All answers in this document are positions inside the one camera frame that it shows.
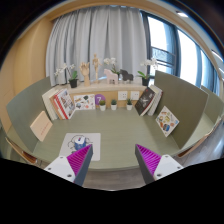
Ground dark-framed window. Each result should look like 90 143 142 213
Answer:
141 9 224 98

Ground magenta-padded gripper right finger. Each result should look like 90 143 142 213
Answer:
134 143 184 185

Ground dark horse figure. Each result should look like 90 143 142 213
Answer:
119 68 135 84

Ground green partition panel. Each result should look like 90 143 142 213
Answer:
5 76 56 154
153 69 210 150
200 85 224 125

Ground white orchid in black pot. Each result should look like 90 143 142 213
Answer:
103 57 121 76
137 57 159 87
54 63 79 89

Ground small plant in white pot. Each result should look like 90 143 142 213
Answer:
98 99 107 112
125 98 134 111
110 98 118 111

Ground white card with small pictures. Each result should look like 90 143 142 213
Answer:
73 93 96 111

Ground wooden mannequin figure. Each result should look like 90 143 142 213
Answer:
91 53 102 84

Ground light wooden desk ledge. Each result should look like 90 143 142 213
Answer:
68 82 149 109

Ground dark book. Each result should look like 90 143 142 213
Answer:
134 86 156 117

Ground white mouse pad with drawing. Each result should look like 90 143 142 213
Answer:
58 132 102 162

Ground white wall socket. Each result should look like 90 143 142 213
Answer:
117 90 129 101
130 90 141 101

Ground wooden hand model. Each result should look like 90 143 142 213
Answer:
79 61 91 87

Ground white books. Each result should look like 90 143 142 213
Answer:
41 87 59 121

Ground red and white magazine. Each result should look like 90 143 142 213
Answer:
52 88 76 120

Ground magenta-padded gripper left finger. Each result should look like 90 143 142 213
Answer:
43 143 94 187

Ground pink horse figure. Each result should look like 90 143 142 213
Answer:
103 68 120 85

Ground beige card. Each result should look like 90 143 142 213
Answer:
29 110 54 143

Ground white sheet with colourful stickers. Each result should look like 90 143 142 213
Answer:
155 105 180 138

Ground purple round sign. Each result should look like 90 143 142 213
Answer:
94 93 107 106

